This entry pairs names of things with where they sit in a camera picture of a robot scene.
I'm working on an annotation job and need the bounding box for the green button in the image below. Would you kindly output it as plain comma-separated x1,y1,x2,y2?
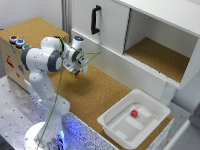
21,43,32,52

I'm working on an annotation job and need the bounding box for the white sliding door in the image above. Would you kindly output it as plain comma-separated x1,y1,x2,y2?
71,0,131,56

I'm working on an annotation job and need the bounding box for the black door handle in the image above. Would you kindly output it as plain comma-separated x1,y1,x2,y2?
90,4,102,36

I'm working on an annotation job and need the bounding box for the white cabinet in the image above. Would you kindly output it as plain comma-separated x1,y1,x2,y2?
68,0,200,108

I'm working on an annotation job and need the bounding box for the white plastic box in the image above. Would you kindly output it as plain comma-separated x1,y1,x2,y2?
96,88,172,150

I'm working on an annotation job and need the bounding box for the red button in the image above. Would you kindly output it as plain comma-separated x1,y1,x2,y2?
8,35,19,45

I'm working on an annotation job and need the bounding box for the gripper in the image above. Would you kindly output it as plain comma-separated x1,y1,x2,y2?
69,53,89,75

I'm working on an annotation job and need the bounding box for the blue button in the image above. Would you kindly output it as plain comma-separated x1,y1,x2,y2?
15,38,26,48

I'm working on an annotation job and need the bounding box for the wooden drawer box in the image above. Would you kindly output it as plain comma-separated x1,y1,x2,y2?
0,16,71,93

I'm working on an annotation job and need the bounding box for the pink block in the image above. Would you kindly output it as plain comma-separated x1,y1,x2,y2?
130,109,139,118

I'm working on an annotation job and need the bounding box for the green cable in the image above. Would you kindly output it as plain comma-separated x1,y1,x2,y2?
35,37,103,149

